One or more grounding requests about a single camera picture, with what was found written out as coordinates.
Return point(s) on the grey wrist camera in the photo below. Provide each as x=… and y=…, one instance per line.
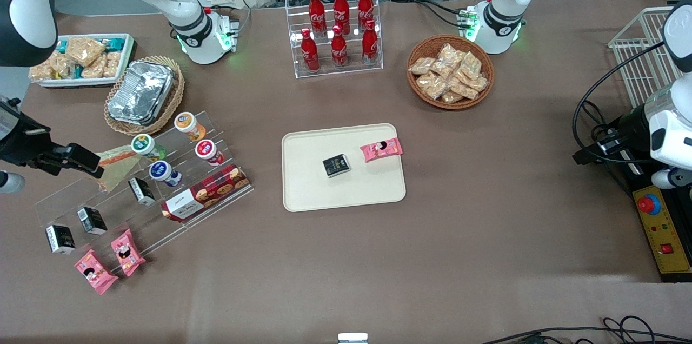
x=670, y=178
x=10, y=182

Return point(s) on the beige plastic tray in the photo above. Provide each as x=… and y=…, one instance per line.
x=346, y=192

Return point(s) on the orange lid cup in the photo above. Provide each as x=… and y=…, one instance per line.
x=188, y=123

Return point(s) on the clear acrylic bottle rack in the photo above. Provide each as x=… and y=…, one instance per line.
x=303, y=11

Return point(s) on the oval light wicker basket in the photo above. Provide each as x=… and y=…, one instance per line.
x=175, y=90

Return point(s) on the red lid cup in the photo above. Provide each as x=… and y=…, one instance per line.
x=207, y=150

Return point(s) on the round brown wicker basket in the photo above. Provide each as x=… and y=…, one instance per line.
x=427, y=44

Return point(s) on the small black box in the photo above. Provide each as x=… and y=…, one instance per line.
x=60, y=239
x=92, y=220
x=141, y=191
x=336, y=166

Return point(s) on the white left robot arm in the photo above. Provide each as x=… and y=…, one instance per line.
x=508, y=8

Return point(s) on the pink snack pack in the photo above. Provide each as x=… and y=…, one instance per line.
x=127, y=252
x=381, y=150
x=94, y=272

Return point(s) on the red cola bottle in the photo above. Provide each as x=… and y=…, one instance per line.
x=317, y=11
x=310, y=52
x=339, y=49
x=370, y=44
x=365, y=6
x=341, y=8

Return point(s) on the wrapped bread pack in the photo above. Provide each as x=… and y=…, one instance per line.
x=85, y=51
x=112, y=64
x=42, y=71
x=62, y=65
x=93, y=68

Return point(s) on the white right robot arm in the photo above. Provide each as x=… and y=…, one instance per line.
x=32, y=14

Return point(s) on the clear acrylic stepped shelf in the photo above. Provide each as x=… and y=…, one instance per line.
x=178, y=144

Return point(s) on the triangle sandwich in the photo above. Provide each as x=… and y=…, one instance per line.
x=120, y=163

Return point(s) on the green lid cup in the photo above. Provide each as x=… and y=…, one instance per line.
x=143, y=145

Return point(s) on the red emergency stop button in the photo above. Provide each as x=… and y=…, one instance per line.
x=649, y=204

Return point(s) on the red plaid cookie box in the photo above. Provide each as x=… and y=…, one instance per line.
x=208, y=192

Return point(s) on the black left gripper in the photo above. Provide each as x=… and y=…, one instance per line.
x=630, y=126

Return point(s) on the small white device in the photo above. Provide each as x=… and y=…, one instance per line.
x=352, y=338

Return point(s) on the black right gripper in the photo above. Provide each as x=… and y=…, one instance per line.
x=22, y=143

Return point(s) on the white rectangular dish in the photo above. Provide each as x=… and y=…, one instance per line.
x=125, y=52

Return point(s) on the yellow control box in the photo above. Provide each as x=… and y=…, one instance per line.
x=667, y=236

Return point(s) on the blue lid cup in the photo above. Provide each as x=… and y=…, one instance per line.
x=161, y=172

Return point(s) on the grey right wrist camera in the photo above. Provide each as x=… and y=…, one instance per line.
x=10, y=182

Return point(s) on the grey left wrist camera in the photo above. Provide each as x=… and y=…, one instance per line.
x=670, y=178

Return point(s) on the silver foil container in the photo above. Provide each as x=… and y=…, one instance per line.
x=140, y=90

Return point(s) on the clear wrapped snack pack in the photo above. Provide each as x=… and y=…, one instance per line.
x=452, y=97
x=478, y=83
x=442, y=69
x=464, y=90
x=448, y=53
x=431, y=86
x=421, y=66
x=471, y=64

